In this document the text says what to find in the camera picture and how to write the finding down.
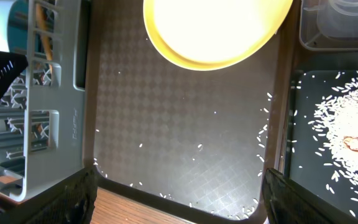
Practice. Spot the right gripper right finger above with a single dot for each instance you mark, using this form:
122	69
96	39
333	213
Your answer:
287	202

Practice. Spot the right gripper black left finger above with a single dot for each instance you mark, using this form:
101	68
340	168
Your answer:
69	201

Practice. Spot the light blue bowl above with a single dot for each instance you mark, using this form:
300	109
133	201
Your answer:
13	26

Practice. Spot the yellow round plate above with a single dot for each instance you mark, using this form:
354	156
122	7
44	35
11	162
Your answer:
205	35

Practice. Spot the wooden chopstick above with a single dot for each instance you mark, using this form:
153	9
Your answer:
39	14

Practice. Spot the grey plastic dish rack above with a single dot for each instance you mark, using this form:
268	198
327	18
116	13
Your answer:
42	112

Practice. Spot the black plastic tray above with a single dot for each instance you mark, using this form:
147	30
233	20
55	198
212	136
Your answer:
306	140

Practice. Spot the rice and food scraps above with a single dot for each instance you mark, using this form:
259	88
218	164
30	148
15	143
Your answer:
353	133

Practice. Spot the dark brown serving tray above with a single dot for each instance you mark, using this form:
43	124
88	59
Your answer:
189	146

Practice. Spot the clear plastic bin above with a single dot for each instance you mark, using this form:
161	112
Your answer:
329	25

